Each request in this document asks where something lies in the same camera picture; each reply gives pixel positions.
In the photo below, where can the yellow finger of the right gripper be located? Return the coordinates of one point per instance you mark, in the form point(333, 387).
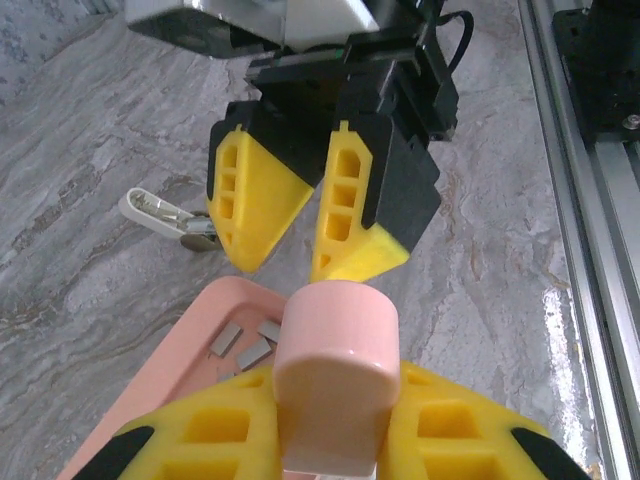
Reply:
point(260, 200)
point(390, 200)

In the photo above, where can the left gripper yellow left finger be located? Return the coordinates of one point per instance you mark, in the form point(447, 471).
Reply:
point(210, 425)

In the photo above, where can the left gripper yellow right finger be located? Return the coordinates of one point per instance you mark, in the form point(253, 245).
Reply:
point(450, 425)

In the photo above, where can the pink plastic tray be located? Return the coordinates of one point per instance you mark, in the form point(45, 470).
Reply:
point(175, 360)

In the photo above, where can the grey staple strip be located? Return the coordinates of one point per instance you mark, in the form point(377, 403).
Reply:
point(226, 341)
point(253, 356)
point(269, 331)

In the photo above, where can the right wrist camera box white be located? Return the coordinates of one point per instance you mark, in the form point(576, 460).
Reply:
point(310, 20)

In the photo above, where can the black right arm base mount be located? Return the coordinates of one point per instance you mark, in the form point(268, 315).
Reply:
point(600, 65)

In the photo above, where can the wide aluminium base rail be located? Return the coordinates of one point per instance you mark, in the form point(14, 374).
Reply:
point(575, 225)

